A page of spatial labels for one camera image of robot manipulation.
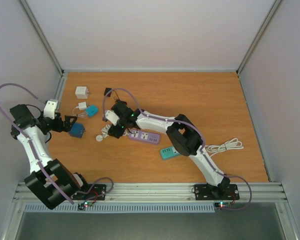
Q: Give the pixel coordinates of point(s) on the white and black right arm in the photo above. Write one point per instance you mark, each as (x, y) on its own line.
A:
(184, 136)

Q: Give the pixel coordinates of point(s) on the white charger with cable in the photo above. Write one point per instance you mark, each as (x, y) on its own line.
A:
(80, 110)

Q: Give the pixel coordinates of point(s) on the blue cube socket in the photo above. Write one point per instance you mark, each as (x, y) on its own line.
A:
(77, 130)

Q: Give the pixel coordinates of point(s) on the teal power strip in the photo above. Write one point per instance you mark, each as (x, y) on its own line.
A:
(169, 153)

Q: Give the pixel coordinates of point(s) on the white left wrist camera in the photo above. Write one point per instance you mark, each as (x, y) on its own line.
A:
(49, 110)

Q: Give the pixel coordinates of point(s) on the light blue adapter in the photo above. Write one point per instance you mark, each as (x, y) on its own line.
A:
(91, 110)

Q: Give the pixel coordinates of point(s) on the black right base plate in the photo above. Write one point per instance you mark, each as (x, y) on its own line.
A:
(204, 192)

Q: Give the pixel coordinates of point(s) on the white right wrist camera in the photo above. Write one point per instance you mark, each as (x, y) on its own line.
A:
(111, 116)

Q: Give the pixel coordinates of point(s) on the slotted grey cable duct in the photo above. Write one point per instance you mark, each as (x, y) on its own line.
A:
(122, 208)

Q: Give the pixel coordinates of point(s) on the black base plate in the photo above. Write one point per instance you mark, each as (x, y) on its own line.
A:
(98, 189)
(204, 192)

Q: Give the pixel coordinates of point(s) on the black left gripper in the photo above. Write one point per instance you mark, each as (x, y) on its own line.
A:
(67, 126)

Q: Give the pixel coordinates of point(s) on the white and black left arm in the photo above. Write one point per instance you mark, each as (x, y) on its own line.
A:
(49, 180)

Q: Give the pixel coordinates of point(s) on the aluminium front rail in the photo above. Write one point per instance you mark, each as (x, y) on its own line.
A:
(262, 192)

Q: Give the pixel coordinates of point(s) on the white tiger print plug adapter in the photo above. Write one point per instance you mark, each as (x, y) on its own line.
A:
(82, 92)

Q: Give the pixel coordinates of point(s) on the right controller board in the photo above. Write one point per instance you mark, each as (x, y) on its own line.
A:
(222, 204)

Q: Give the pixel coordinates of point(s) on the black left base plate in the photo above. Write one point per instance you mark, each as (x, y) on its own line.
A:
(98, 189)

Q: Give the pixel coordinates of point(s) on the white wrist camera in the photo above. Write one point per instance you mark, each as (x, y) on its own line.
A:
(49, 110)
(111, 116)

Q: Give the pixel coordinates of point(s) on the controller board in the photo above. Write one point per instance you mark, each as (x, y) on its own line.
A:
(85, 205)
(222, 204)

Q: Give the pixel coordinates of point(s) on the left controller board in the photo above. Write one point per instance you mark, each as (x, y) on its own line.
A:
(85, 205)

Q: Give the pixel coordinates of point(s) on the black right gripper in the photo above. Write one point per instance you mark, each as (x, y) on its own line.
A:
(117, 131)

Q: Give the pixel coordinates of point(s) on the black power adapter with cable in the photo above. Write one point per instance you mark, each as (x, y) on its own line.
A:
(107, 93)

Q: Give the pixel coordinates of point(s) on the purple power strip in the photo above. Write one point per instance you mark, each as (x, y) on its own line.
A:
(144, 136)

